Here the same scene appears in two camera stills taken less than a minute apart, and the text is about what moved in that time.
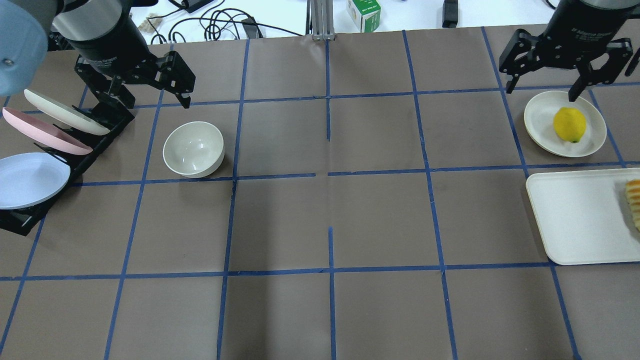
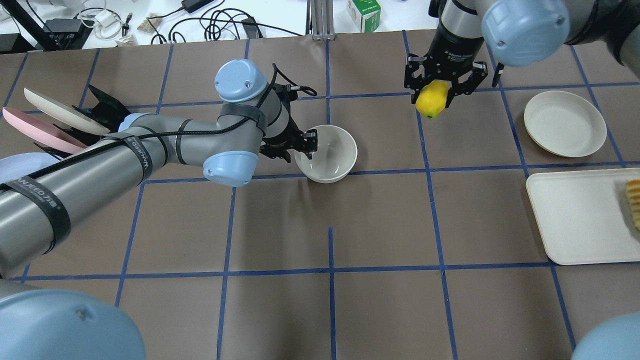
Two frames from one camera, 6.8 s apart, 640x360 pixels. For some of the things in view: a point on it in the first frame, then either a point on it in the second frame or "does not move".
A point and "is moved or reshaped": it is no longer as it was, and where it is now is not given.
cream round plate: x=539 y=125 does not move
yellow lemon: x=570 y=123 to x=431 y=98
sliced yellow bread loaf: x=632 y=190 does not move
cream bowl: x=194 y=149 is moved or reshaped
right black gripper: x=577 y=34 to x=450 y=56
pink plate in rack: x=47 y=132 does not move
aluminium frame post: x=320 y=20 does not move
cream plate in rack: x=65 y=113 does not move
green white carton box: x=366 y=14 does not move
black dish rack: x=107 y=118 does not move
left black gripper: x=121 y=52 to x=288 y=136
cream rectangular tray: x=584 y=217 does not move
